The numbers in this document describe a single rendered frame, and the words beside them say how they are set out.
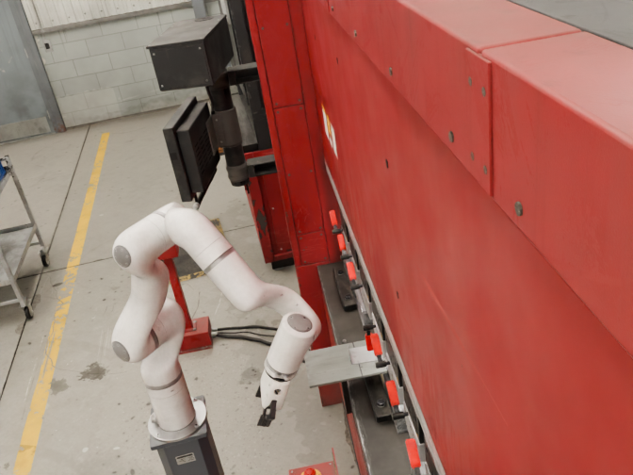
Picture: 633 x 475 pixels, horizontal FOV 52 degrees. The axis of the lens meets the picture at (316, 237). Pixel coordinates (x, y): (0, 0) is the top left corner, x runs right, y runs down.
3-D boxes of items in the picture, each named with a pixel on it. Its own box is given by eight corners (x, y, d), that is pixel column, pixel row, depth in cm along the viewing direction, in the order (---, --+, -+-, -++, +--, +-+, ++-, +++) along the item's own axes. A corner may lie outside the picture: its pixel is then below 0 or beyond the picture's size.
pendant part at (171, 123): (202, 163, 336) (186, 97, 318) (224, 161, 334) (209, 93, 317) (181, 203, 297) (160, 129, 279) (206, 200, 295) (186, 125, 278)
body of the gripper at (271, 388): (297, 384, 156) (284, 413, 162) (293, 352, 164) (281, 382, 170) (267, 381, 154) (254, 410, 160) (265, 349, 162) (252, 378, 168)
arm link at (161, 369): (135, 383, 199) (112, 320, 187) (177, 347, 211) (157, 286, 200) (162, 394, 192) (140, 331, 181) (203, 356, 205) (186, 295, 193)
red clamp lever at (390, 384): (384, 381, 164) (393, 420, 160) (399, 378, 164) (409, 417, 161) (383, 382, 166) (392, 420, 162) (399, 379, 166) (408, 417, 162)
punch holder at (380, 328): (374, 332, 205) (368, 289, 197) (400, 327, 205) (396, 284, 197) (384, 362, 192) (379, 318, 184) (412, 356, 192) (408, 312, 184)
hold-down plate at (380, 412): (360, 365, 238) (359, 358, 236) (374, 362, 238) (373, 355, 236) (377, 423, 211) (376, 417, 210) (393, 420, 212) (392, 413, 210)
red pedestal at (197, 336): (174, 336, 419) (139, 224, 379) (213, 329, 420) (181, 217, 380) (172, 355, 401) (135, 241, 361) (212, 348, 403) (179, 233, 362)
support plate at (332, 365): (303, 354, 229) (303, 352, 229) (376, 339, 230) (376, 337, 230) (309, 388, 214) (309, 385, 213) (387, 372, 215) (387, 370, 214)
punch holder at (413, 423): (405, 423, 170) (400, 375, 162) (436, 417, 170) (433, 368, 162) (420, 467, 157) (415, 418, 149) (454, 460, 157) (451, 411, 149)
